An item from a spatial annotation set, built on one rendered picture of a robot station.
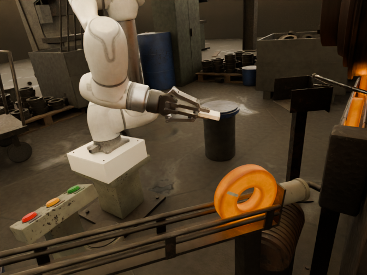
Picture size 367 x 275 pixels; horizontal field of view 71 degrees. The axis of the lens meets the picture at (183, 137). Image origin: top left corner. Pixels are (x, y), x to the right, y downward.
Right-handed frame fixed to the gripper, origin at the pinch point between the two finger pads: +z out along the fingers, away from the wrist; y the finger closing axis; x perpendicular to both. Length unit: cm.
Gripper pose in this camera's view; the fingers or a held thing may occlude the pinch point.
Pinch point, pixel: (208, 114)
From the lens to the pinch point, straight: 85.1
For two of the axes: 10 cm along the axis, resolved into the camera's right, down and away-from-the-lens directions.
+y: -2.0, 7.5, 6.3
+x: -1.1, 6.2, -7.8
